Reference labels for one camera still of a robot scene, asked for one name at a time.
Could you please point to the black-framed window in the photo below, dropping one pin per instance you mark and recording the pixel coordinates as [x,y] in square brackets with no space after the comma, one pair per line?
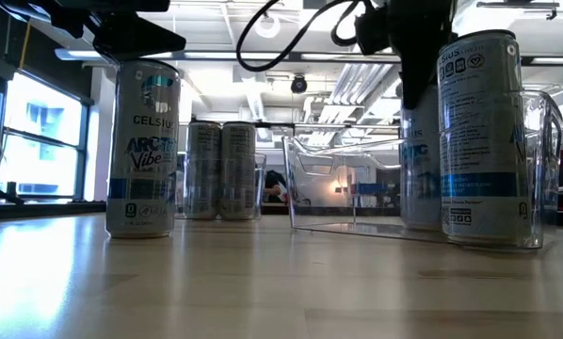
[81,150]

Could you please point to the clear plastic bin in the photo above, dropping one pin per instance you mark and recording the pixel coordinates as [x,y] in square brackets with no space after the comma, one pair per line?
[260,188]
[300,188]

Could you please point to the black round mounted camera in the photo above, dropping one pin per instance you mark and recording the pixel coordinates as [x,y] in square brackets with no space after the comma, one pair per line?
[299,85]

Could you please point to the blue box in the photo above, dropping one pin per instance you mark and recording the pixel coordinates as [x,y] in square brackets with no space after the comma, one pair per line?
[370,188]

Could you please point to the person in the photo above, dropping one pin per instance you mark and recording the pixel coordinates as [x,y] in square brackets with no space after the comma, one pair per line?
[274,186]

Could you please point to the white can blue palm print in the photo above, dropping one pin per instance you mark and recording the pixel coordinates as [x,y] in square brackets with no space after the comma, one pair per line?
[142,150]
[481,141]
[420,165]

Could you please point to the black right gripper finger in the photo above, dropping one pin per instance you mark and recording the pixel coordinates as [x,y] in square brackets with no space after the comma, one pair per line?
[418,75]

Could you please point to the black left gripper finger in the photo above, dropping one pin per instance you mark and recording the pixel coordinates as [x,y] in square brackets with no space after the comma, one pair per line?
[135,40]

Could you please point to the white can orange print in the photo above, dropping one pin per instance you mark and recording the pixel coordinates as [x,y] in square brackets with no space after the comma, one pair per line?
[204,174]
[238,174]

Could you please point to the black overhead rig rail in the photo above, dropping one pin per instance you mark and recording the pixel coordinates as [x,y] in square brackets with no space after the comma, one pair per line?
[517,4]

